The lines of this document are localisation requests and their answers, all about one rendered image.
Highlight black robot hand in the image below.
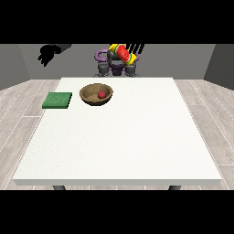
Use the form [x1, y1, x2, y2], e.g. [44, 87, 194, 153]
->
[37, 44, 62, 68]
[125, 44, 145, 57]

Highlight green square pad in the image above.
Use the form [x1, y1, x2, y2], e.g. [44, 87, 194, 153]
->
[41, 91, 73, 110]

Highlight brown wooden bowl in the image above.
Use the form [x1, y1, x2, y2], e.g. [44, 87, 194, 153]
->
[79, 82, 114, 107]

